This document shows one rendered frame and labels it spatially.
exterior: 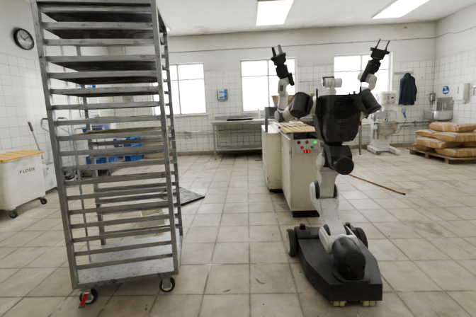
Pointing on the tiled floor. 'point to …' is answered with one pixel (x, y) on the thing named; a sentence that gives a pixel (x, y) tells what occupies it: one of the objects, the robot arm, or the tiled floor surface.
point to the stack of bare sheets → (188, 197)
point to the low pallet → (443, 156)
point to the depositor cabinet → (272, 159)
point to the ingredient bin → (20, 178)
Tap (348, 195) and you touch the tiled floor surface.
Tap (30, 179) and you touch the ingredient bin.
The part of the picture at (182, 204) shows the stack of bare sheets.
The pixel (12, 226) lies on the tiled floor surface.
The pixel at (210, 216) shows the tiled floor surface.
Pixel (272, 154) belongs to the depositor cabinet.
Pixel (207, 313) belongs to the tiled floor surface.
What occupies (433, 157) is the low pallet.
